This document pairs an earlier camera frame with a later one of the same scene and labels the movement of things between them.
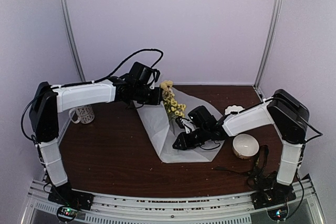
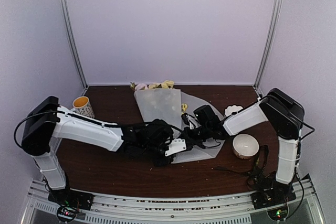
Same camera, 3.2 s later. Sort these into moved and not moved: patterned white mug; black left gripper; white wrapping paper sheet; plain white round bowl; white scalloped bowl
Moved: black left gripper; white wrapping paper sheet
Not moved: patterned white mug; plain white round bowl; white scalloped bowl
